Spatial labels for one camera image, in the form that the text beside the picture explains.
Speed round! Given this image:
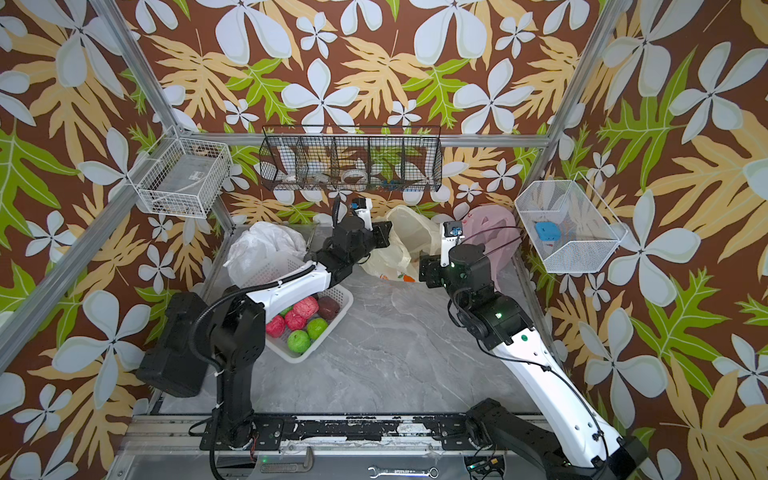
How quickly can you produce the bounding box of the white wire basket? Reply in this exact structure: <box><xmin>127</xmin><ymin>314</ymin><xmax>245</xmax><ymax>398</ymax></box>
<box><xmin>514</xmin><ymin>175</ymin><xmax>628</xmax><ymax>276</ymax></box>
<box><xmin>129</xmin><ymin>127</ymin><xmax>233</xmax><ymax>219</ymax></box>

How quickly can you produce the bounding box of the yellow orange-print plastic bag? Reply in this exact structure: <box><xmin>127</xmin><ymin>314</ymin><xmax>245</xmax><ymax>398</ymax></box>
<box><xmin>362</xmin><ymin>205</ymin><xmax>441</xmax><ymax>282</ymax></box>

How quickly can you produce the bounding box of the black tool case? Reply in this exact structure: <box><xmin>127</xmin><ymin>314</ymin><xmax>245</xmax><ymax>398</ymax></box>
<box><xmin>136</xmin><ymin>292</ymin><xmax>207</xmax><ymax>398</ymax></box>

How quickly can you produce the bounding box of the black wire wall basket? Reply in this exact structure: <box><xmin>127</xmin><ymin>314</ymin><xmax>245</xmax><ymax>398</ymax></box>
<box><xmin>257</xmin><ymin>124</ymin><xmax>444</xmax><ymax>192</ymax></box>

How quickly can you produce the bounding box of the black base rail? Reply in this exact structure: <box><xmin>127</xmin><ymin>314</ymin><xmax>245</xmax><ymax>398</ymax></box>
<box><xmin>199</xmin><ymin>412</ymin><xmax>529</xmax><ymax>452</ymax></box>

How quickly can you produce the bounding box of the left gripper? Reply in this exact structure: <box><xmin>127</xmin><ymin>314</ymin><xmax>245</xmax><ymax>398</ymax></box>
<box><xmin>346</xmin><ymin>219</ymin><xmax>390</xmax><ymax>269</ymax></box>

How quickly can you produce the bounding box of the white plastic bag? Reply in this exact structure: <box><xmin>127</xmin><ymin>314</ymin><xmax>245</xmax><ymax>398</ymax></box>
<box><xmin>224</xmin><ymin>221</ymin><xmax>307</xmax><ymax>287</ymax></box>

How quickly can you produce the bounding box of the pink apple-print plastic bag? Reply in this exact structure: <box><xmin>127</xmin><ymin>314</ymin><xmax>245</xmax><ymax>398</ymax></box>
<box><xmin>462</xmin><ymin>204</ymin><xmax>521</xmax><ymax>289</ymax></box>

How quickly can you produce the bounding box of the white wire basket right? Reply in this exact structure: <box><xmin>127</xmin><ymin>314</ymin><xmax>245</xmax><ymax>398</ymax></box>
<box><xmin>514</xmin><ymin>175</ymin><xmax>628</xmax><ymax>276</ymax></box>

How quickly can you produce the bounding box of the blue object in basket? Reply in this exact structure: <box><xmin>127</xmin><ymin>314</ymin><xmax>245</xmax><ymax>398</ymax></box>
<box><xmin>535</xmin><ymin>221</ymin><xmax>562</xmax><ymax>243</ymax></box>

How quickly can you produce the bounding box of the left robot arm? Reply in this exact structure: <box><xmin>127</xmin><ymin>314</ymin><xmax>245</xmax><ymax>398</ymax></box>
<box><xmin>188</xmin><ymin>197</ymin><xmax>392</xmax><ymax>455</ymax></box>

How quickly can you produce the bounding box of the white wire basket left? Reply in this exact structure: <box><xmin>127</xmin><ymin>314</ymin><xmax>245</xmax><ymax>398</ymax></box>
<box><xmin>129</xmin><ymin>127</ymin><xmax>233</xmax><ymax>219</ymax></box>

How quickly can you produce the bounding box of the silver wrench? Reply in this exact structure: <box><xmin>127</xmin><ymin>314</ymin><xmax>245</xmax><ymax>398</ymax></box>
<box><xmin>368</xmin><ymin>465</ymin><xmax>440</xmax><ymax>479</ymax></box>

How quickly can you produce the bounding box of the aluminium frame post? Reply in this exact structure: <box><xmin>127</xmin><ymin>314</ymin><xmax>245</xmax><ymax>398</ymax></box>
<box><xmin>502</xmin><ymin>0</ymin><xmax>631</xmax><ymax>232</ymax></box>

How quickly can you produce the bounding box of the white perforated plastic basket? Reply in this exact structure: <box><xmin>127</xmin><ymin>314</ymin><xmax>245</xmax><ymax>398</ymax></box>
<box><xmin>239</xmin><ymin>254</ymin><xmax>355</xmax><ymax>365</ymax></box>

